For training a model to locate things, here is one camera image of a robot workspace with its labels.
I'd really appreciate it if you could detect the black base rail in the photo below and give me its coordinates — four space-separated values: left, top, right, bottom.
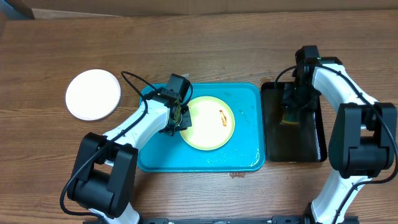
139 215 315 224

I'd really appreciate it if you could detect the yellow green scrub sponge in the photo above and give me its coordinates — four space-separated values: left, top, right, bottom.
281 110 299 125

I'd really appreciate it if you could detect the light green plate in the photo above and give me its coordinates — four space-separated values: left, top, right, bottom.
180 96 236 151

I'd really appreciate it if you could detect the teal plastic tray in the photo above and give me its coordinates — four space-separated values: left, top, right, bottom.
137 83 266 172

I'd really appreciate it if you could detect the white plate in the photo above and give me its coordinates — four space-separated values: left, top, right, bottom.
65 69 121 121

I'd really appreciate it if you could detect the black rectangular water tray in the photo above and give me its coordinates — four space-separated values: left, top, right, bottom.
261 82 327 162

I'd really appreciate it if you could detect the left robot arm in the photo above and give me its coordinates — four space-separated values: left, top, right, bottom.
60 86 193 223

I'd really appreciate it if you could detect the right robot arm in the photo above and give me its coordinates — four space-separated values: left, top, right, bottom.
282 58 397 223

